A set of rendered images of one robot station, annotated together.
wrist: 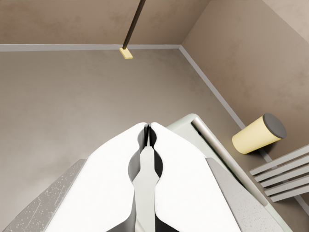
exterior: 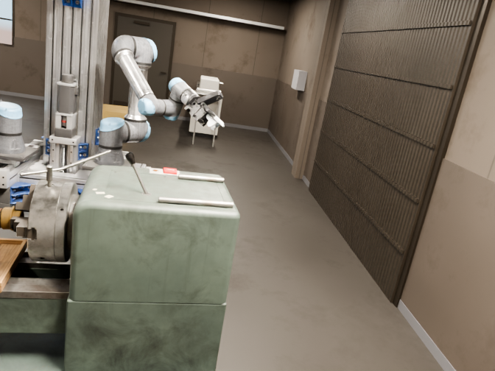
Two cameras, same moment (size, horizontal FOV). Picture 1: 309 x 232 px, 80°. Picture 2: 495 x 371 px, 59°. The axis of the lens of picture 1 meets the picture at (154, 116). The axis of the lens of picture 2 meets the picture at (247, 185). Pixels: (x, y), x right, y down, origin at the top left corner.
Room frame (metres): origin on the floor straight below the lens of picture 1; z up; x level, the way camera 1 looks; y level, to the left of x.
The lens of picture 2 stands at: (1.75, -0.93, 1.83)
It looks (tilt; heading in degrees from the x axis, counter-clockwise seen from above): 17 degrees down; 146
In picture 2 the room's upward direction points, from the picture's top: 10 degrees clockwise
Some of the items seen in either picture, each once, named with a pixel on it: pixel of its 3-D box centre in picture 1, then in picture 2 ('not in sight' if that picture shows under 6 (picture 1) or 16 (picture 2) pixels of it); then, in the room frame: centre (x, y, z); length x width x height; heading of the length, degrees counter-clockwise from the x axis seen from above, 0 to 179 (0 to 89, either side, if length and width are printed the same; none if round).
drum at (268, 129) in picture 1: (256, 135); not in sight; (2.19, -1.21, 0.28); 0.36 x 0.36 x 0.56
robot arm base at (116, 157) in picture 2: not in sight; (110, 153); (-0.48, -0.33, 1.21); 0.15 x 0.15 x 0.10
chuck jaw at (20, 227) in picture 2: not in sight; (23, 227); (0.11, -0.78, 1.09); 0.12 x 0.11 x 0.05; 161
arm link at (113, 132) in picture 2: not in sight; (113, 131); (-0.48, -0.32, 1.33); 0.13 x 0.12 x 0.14; 107
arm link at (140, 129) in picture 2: not in sight; (137, 91); (-0.52, -0.20, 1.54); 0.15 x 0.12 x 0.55; 107
